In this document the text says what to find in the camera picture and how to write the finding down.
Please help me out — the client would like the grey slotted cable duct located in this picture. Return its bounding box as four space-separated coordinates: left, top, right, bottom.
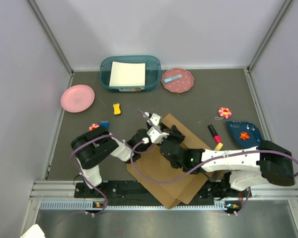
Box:
39 200 238 211

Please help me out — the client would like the pink dotted plate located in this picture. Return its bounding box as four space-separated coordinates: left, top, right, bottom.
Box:
161 68 194 94

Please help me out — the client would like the blue eraser block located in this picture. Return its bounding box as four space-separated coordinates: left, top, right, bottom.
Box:
100 121 109 129

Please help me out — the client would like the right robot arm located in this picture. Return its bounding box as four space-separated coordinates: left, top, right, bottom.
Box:
159 126 295 196

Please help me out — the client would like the pink flower toy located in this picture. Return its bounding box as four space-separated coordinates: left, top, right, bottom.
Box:
215 107 232 120
88 123 99 131

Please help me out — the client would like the dark blue leaf plate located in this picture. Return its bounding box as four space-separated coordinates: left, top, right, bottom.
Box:
225 121 262 148

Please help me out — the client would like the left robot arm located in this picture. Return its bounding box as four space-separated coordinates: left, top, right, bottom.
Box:
71 125 169 197

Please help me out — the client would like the orange crab toy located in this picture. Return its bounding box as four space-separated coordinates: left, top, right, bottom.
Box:
239 131 250 141

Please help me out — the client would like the yellow bone-shaped eraser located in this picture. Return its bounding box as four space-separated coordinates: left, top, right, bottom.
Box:
113 103 121 115

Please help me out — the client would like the brown cardboard box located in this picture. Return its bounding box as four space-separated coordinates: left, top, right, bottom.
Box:
126 113 225 210

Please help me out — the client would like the pink flower toy right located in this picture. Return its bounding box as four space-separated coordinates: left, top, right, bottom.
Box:
215 107 232 120

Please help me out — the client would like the light blue chalk stick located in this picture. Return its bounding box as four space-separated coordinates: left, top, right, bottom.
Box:
163 74 182 83

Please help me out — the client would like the plain pink plate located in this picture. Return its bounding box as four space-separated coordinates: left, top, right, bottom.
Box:
61 84 95 113

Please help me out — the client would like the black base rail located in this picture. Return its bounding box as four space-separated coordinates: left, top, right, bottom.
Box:
74 180 248 200

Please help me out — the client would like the teal plastic basin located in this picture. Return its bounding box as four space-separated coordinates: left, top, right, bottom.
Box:
99 56 162 92

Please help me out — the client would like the white object bottom corner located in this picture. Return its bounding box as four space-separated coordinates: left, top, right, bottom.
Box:
20 224 45 238

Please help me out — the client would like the pink flower toy left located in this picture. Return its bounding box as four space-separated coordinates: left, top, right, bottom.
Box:
88 123 99 131

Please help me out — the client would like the white paper sheet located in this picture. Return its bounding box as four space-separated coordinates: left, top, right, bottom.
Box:
109 61 146 87

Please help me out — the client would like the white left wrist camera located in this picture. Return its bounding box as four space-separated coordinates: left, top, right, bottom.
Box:
144 112 161 126

